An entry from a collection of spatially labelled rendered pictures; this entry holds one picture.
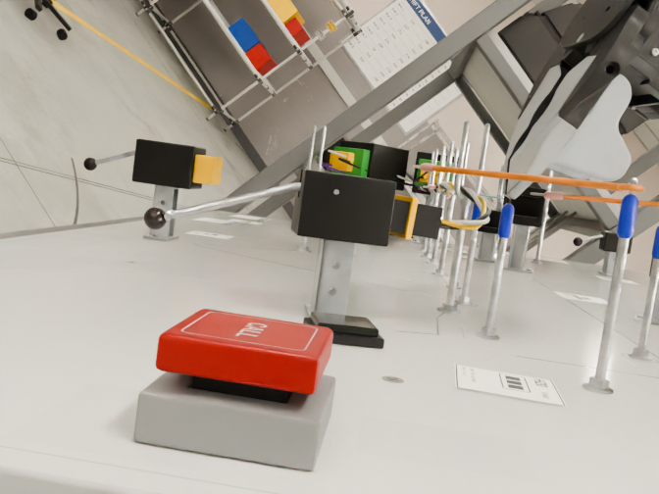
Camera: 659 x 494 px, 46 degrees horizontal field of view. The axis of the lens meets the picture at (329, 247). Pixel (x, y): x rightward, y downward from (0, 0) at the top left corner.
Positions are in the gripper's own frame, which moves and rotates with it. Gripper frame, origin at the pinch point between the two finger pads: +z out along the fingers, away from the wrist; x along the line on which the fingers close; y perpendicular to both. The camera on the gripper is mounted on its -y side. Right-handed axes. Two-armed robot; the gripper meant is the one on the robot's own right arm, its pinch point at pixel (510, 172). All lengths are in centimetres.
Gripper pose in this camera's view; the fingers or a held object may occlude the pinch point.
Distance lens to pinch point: 48.7
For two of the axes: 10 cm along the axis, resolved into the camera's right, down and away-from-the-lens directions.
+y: 8.3, 5.3, 1.8
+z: -5.4, 8.4, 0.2
